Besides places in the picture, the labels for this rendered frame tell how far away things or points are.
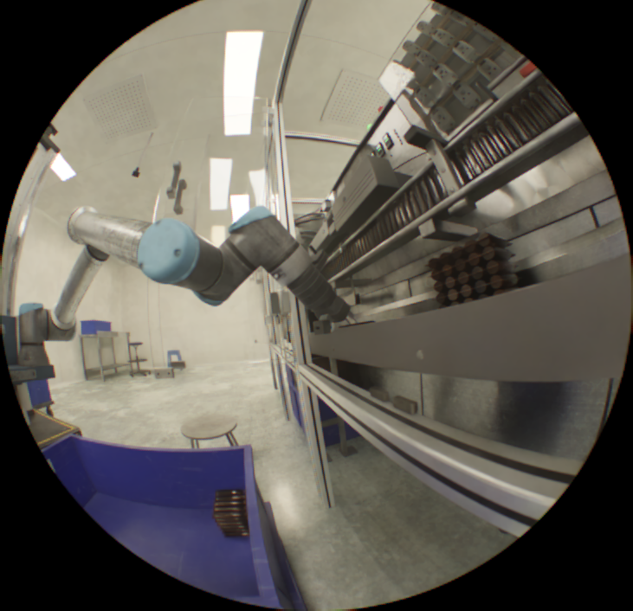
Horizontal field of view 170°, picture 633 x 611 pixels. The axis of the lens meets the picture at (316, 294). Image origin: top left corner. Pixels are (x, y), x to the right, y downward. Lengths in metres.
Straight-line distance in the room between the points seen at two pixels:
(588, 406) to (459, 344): 0.34
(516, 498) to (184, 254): 0.37
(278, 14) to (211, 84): 0.83
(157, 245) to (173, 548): 0.63
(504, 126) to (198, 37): 1.99
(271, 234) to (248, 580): 0.69
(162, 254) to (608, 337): 0.43
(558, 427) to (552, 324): 0.35
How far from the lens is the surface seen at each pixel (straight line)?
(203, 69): 2.17
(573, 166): 0.64
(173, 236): 0.30
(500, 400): 0.52
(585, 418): 0.49
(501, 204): 0.66
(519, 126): 0.39
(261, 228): 0.40
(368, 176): 0.55
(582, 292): 0.17
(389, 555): 0.78
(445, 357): 0.23
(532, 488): 0.15
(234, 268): 0.41
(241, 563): 0.57
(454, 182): 0.37
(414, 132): 0.41
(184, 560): 0.61
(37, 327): 1.22
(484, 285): 0.25
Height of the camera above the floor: 0.70
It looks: 8 degrees up
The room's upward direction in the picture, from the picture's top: 8 degrees counter-clockwise
